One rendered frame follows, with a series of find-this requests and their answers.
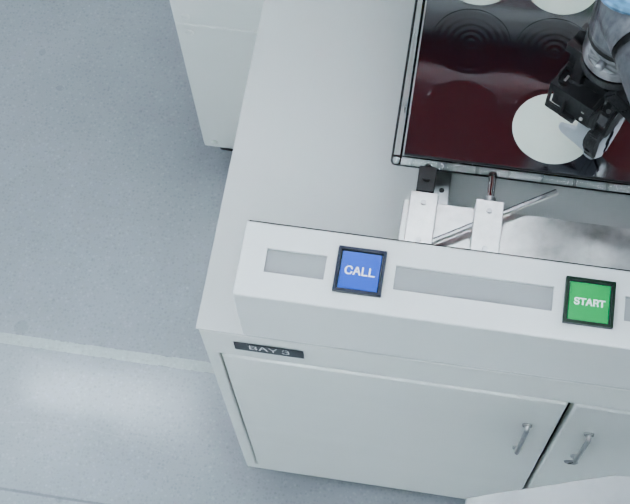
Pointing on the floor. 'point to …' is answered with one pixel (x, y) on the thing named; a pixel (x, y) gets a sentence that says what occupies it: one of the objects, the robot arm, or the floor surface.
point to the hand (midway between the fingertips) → (599, 152)
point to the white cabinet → (422, 420)
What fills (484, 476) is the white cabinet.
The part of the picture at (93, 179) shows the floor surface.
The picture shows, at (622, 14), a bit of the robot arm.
